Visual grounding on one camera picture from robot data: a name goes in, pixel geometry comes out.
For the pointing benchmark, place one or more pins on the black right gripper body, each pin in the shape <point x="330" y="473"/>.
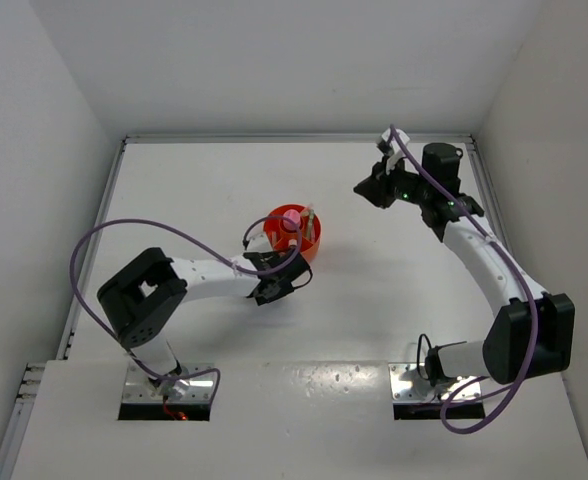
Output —
<point x="399" y="185"/>

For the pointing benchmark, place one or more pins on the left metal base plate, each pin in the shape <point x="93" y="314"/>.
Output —
<point x="197" y="390"/>

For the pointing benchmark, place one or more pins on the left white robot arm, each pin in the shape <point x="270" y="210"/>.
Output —
<point x="142" y="297"/>

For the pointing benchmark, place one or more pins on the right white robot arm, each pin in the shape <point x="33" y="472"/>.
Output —
<point x="532" y="331"/>

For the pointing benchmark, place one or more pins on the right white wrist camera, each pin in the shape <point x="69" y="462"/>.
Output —
<point x="392" y="143"/>

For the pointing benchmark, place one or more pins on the pink capped glue bottle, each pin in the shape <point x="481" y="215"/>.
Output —
<point x="292" y="220"/>

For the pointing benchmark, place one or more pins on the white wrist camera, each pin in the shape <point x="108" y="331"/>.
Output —
<point x="392" y="143"/>
<point x="258" y="243"/>

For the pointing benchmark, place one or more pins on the orange round divided container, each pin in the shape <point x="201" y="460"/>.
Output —
<point x="282" y="239"/>

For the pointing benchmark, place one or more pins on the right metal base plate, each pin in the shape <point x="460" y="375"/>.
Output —
<point x="409" y="386"/>

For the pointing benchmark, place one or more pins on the metal base plate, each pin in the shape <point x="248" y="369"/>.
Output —
<point x="409" y="386"/>
<point x="197" y="390"/>

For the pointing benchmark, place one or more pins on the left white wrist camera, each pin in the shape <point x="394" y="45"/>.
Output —
<point x="258" y="243"/>

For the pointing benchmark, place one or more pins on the green glue stick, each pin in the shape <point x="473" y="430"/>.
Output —
<point x="313" y="233"/>

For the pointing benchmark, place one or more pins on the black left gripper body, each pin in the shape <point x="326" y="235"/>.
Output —
<point x="284" y="289"/>

